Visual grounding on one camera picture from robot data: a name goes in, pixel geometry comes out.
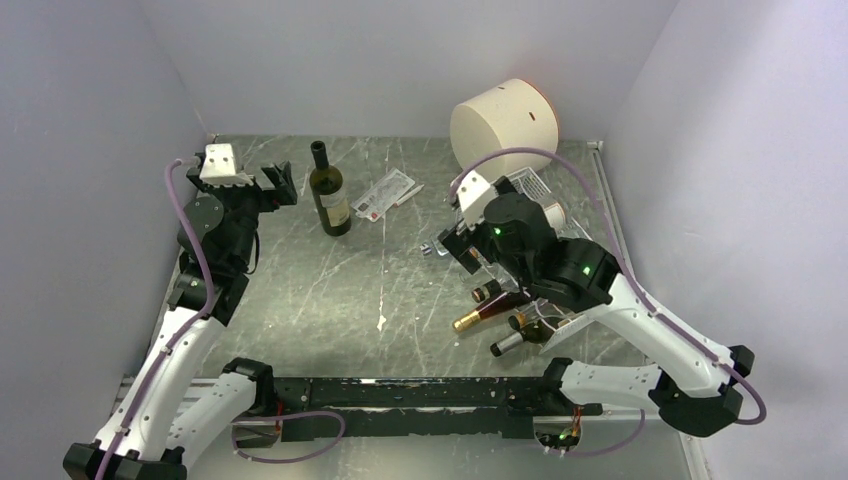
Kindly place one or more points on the green wine bottle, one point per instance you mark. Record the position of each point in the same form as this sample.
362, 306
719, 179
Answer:
327, 186

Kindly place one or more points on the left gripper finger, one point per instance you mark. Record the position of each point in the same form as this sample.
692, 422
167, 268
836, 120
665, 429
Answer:
273, 199
280, 176

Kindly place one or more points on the white wire wine rack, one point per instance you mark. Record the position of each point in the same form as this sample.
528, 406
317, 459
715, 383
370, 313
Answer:
527, 182

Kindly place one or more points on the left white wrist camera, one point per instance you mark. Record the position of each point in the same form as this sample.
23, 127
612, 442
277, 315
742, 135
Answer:
221, 168

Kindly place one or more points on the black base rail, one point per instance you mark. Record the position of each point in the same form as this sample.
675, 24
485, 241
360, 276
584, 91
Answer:
427, 406

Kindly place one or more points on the white stick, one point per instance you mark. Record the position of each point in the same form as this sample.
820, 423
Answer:
408, 195

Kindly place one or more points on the red wine bottle gold cap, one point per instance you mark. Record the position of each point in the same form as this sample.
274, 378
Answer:
490, 308

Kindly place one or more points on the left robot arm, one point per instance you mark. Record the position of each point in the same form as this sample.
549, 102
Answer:
148, 436

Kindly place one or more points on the clear bottle black cap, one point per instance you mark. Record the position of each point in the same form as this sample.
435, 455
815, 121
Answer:
522, 227

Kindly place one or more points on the cream cylindrical container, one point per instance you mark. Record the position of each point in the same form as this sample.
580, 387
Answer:
512, 114

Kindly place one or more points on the paper card packet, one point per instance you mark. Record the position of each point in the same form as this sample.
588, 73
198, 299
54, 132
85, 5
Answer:
376, 201

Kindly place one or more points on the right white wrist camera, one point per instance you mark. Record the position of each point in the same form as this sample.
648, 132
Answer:
473, 194

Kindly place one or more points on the dark bottle black cap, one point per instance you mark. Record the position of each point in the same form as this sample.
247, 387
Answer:
495, 292

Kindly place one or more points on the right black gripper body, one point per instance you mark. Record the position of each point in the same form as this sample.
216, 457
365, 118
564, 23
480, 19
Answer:
459, 239

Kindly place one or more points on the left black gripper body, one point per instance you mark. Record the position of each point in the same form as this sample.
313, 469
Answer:
245, 198

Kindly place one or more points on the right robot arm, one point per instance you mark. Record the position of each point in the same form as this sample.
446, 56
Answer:
691, 383

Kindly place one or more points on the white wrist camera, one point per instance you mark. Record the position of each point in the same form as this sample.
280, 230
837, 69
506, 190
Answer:
473, 194
221, 168

